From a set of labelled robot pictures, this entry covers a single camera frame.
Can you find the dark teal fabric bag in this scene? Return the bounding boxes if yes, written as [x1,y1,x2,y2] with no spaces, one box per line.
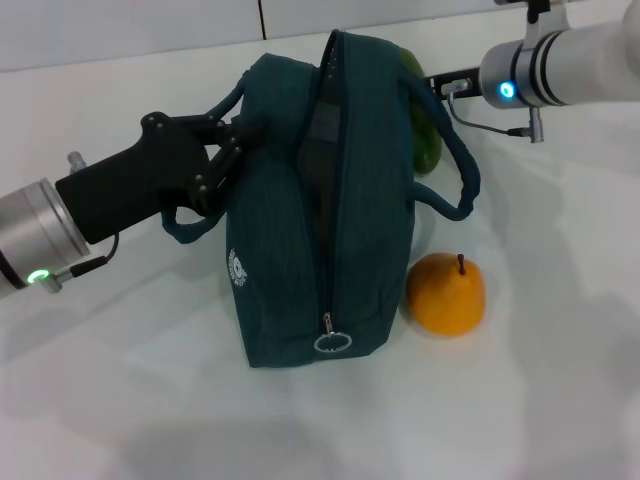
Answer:
[162,29,482,370]

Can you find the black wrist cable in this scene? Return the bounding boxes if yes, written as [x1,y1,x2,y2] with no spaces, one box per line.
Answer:
[69,232,121,279]
[447,89,534,139]

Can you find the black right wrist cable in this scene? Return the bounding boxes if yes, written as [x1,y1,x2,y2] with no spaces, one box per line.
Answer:
[447,89,534,139]

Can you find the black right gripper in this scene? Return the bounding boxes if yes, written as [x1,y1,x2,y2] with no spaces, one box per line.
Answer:
[427,69,484,99]

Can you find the orange pear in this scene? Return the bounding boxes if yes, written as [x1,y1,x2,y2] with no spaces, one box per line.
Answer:
[405,252,486,337]

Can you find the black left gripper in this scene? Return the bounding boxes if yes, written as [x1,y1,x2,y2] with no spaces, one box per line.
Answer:
[54,112,261,245]

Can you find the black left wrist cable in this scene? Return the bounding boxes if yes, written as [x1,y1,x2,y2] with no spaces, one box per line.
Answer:
[69,232,121,279]

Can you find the green cucumber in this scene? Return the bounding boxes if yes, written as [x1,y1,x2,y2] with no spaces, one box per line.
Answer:
[397,47,445,176]

